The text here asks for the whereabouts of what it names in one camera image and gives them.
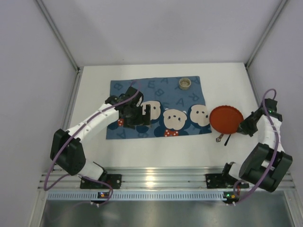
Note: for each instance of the red round plate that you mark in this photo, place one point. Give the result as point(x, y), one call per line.
point(226, 119)

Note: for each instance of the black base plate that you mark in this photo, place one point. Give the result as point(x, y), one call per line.
point(110, 180)
point(218, 181)

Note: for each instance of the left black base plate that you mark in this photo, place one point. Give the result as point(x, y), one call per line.
point(110, 180)

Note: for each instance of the aluminium mounting rail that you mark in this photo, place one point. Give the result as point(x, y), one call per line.
point(155, 178)

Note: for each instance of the perforated metal cable tray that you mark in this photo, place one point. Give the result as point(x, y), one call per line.
point(140, 196)

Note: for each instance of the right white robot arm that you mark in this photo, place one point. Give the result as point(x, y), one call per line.
point(266, 122)

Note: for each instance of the small beige cup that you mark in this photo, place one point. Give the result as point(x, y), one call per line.
point(184, 83)

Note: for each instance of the blue cartoon mouse placemat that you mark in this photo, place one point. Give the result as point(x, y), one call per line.
point(174, 112)

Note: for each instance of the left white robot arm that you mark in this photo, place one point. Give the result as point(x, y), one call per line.
point(67, 149)

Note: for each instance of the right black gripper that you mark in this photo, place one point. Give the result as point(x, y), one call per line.
point(245, 126)

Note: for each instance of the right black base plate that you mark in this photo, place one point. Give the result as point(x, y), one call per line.
point(218, 181)

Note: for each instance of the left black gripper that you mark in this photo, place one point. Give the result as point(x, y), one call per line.
point(146, 115)

